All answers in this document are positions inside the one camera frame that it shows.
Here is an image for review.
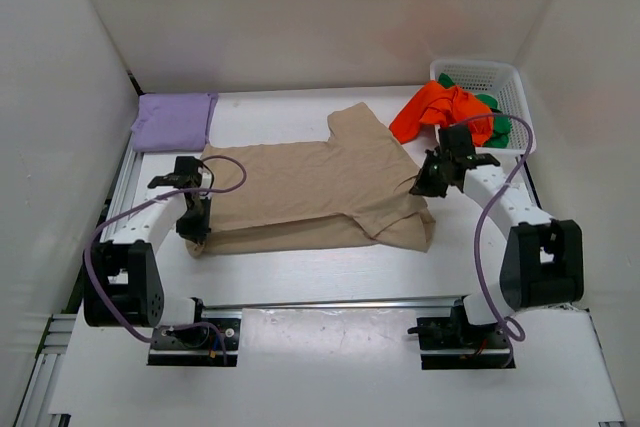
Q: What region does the beige t shirt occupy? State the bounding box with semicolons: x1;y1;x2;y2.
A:
186;103;435;257

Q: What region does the purple t shirt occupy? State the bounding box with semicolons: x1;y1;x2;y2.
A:
131;93;218;153

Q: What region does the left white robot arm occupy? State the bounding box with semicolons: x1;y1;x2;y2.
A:
83;156;213;328

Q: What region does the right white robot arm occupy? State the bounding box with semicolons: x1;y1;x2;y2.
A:
410;125;584;326

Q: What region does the orange t shirt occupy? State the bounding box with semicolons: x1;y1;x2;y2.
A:
389;80;494;146

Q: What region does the green t shirt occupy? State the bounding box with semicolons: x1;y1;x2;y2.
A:
438;73;512;148

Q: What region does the white plastic basket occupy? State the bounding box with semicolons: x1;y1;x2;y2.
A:
430;58;536;157

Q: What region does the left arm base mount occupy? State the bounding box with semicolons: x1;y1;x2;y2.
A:
147;310;242;368

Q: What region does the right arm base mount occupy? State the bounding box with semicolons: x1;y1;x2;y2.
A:
407;317;516;371

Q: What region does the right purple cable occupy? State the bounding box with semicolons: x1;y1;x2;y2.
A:
447;114;537;363

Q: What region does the aluminium frame rail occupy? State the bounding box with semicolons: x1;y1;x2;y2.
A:
14;146;626;427

